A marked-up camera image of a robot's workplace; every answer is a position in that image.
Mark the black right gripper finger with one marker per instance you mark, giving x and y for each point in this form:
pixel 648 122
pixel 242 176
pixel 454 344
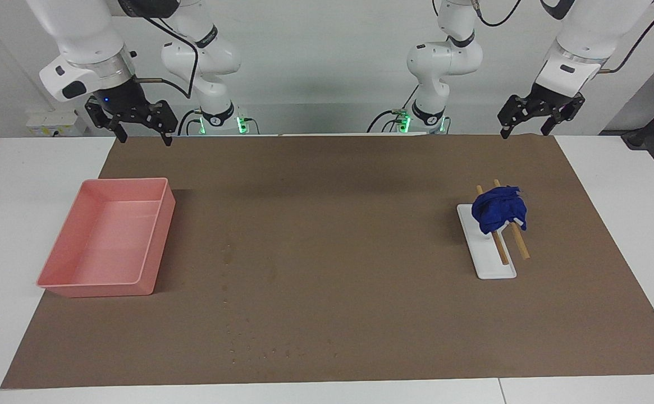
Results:
pixel 168 120
pixel 99 112

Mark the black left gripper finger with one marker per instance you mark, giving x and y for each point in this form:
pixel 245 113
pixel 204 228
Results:
pixel 509 112
pixel 557 120

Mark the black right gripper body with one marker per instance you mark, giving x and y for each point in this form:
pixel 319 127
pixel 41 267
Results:
pixel 130 104

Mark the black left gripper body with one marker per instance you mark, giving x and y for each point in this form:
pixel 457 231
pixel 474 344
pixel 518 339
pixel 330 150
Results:
pixel 545 101

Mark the blue towel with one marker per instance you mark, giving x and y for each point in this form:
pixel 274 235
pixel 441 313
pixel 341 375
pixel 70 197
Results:
pixel 498 210

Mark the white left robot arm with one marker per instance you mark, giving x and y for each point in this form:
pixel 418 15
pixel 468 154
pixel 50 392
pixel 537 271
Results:
pixel 585 33

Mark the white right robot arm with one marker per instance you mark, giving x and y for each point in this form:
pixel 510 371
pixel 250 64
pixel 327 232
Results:
pixel 79 33

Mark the black stand leg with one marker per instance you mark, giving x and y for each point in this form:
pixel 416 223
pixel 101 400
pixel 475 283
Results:
pixel 649 126

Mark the wooden rack rod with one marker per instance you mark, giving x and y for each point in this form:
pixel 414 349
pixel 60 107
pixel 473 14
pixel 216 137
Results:
pixel 520 244
pixel 501 249

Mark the pink plastic bin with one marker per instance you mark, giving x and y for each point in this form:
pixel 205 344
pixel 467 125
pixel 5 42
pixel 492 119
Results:
pixel 108 241

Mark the white rack tray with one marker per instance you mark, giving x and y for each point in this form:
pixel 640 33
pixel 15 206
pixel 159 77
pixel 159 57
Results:
pixel 492 266

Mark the brown table mat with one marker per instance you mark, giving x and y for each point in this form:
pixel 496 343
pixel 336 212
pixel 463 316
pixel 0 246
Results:
pixel 338 235

